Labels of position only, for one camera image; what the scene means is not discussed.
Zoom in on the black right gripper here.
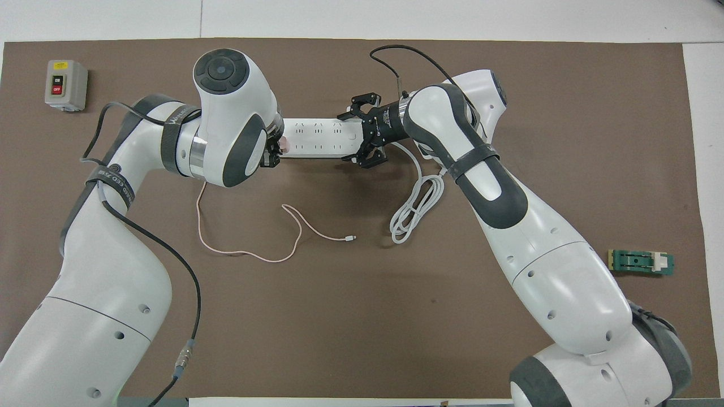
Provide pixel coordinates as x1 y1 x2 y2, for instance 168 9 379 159
337 92 410 171

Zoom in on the white power strip with cord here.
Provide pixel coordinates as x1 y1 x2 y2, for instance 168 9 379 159
281 117 447 245

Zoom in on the brown table mat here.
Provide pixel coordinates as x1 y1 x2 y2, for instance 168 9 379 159
0 38 705 400

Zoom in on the grey on-off switch box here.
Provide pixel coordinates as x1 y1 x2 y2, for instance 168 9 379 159
44 59 89 112

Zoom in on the pink charging cable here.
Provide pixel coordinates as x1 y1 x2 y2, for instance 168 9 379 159
196 181 357 264

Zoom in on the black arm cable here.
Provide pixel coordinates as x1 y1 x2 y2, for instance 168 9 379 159
80 101 203 407
369 45 482 116

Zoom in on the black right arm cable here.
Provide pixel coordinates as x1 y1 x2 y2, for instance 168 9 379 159
369 45 482 116

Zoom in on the green knife switch yellow base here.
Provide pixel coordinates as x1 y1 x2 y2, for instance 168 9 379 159
607 248 675 277

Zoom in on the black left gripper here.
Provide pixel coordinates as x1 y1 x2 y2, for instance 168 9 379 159
261 137 286 170

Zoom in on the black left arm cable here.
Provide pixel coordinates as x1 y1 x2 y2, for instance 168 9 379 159
80 101 203 407

